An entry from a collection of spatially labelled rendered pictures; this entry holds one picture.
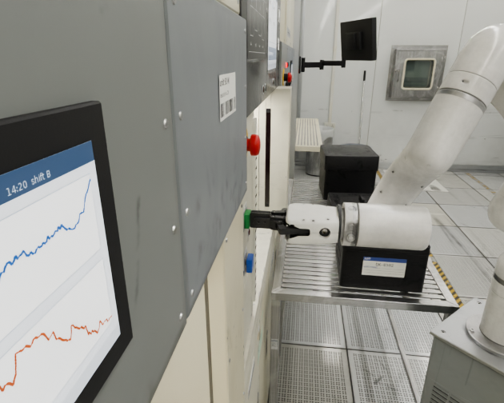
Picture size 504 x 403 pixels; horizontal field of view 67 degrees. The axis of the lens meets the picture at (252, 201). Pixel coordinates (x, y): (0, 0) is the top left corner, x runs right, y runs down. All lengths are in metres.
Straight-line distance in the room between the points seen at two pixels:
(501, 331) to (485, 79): 0.72
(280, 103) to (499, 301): 0.90
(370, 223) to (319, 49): 4.85
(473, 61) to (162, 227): 0.65
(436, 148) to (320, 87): 4.80
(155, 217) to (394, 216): 0.55
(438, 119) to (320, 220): 0.27
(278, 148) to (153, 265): 1.20
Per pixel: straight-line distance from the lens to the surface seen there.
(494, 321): 1.27
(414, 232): 0.74
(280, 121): 1.41
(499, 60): 0.81
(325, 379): 2.13
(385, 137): 5.71
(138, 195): 0.23
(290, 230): 0.71
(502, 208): 1.15
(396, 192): 0.84
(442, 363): 1.32
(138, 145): 0.23
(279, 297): 1.33
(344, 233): 0.73
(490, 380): 1.27
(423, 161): 0.75
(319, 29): 5.51
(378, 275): 1.37
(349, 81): 5.53
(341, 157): 2.09
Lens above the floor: 1.50
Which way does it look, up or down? 21 degrees down
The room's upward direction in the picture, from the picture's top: straight up
